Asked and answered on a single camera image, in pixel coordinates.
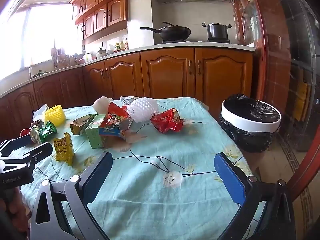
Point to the black cooking pot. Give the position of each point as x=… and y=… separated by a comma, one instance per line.
x=217, y=30

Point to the red snack wrapper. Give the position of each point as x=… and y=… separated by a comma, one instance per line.
x=167, y=121

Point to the small lidded pot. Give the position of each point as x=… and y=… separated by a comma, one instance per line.
x=101, y=53

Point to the green label seasoning jar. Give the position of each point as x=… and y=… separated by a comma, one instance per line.
x=117, y=47

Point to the black wok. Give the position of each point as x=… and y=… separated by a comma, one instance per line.
x=173, y=32

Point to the dark sauce bottle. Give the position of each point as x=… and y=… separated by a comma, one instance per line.
x=126, y=43

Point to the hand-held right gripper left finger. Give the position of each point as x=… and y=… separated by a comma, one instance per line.
x=98, y=177

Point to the knife block with utensils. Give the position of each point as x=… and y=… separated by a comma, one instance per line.
x=57, y=57

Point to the wooden base cabinets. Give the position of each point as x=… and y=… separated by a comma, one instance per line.
x=170, y=72

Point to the yellow snack packet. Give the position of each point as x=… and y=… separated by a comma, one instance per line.
x=63, y=150

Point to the green drink carton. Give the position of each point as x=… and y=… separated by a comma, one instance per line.
x=95, y=133

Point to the white foam fruit net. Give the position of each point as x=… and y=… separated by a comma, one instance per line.
x=142, y=110

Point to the red framed glass door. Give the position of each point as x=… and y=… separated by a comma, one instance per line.
x=282, y=67

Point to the person's left hand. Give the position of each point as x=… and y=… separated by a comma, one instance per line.
x=13, y=207

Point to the clear plastic wrapper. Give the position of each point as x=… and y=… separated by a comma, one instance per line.
x=128, y=100

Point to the wooden wall cabinets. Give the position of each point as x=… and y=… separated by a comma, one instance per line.
x=100, y=12

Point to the white container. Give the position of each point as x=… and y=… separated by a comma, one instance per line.
x=87, y=56

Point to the white bin with black bag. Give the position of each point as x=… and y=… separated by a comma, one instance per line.
x=250, y=127

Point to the white foam block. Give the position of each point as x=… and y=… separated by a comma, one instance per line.
x=101, y=103

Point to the small red wrapper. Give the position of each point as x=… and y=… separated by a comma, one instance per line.
x=25, y=132

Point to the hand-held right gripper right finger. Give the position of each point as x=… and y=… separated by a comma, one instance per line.
x=230, y=180

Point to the green foil snack packet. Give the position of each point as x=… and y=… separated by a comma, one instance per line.
x=46, y=131

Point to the white kitchen countertop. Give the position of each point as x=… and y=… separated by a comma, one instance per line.
x=175, y=46

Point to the green leafy vegetables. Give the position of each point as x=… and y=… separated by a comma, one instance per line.
x=40, y=73

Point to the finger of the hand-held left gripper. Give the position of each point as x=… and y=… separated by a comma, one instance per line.
x=17, y=143
x=40, y=153

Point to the teal floral tablecloth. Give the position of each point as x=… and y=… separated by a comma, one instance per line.
x=150, y=192

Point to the yellow-green snack packet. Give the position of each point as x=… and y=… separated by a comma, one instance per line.
x=78, y=126

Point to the kitchen window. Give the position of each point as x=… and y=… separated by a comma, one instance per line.
x=42, y=35

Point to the yellow foam fruit net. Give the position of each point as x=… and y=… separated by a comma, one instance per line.
x=54, y=115

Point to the colourful cartoon snack packet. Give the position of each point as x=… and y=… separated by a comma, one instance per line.
x=112, y=128

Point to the pale yellow oil bottle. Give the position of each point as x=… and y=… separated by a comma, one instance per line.
x=121, y=45

